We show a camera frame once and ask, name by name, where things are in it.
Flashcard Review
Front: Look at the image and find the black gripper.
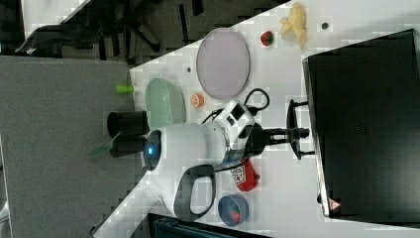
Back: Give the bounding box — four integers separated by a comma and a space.
244, 124, 310, 158

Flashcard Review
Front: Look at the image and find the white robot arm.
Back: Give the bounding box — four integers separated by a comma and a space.
135, 123, 309, 222

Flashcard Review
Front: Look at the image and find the red ketchup bottle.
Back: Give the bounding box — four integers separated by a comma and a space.
231, 158, 260, 192

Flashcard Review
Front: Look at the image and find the small red strawberry toy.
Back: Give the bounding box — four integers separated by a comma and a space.
261, 31, 274, 47

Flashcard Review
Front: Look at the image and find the blue small bowl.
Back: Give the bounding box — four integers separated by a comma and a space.
218, 193, 250, 227

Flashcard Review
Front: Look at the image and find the red strawberry toy in bowl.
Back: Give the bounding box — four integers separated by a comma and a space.
231, 209, 241, 223

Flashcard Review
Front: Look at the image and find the lilac round plate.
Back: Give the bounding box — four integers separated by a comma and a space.
196, 28, 250, 100

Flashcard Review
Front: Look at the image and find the orange slice toy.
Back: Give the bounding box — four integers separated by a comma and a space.
190, 93, 205, 108

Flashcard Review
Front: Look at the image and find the peeled banana toy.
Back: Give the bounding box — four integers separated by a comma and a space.
279, 2, 306, 49

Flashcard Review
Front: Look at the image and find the green perforated colander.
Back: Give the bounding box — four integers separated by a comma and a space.
146, 78, 186, 129

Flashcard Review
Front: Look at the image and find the green cylinder object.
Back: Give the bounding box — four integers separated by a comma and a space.
116, 84, 135, 94

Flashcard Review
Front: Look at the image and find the green slotted spatula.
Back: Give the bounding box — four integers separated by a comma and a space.
89, 133, 120, 158

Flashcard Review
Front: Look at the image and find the black office chair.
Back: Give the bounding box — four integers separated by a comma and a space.
14, 0, 206, 65

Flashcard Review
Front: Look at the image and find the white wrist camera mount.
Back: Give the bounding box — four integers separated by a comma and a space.
214, 100, 256, 162

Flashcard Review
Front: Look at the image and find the dark blue metal frame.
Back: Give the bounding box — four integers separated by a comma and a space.
148, 213, 268, 238

